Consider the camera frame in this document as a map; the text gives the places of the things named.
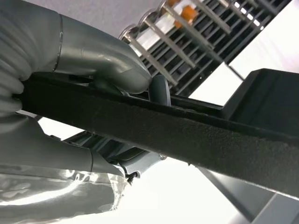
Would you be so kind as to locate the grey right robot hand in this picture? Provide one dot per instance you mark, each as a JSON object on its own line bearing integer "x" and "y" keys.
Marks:
{"x": 105, "y": 55}

